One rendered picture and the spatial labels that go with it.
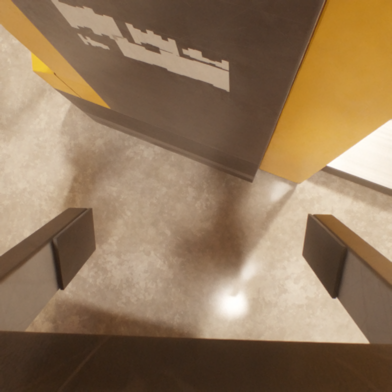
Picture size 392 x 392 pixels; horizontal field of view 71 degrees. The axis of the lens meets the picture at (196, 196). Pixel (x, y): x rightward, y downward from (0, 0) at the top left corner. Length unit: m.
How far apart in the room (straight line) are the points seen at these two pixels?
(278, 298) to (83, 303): 0.63
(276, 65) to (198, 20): 0.08
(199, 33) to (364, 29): 0.15
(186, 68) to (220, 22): 0.11
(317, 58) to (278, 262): 0.67
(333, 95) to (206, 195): 0.59
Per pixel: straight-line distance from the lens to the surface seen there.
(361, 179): 0.92
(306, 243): 0.17
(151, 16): 0.33
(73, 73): 0.65
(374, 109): 0.43
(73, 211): 0.16
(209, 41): 0.31
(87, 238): 0.16
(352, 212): 0.98
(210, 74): 0.37
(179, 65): 0.38
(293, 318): 0.96
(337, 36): 0.34
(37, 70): 0.80
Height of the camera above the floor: 0.91
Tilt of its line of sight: 80 degrees down
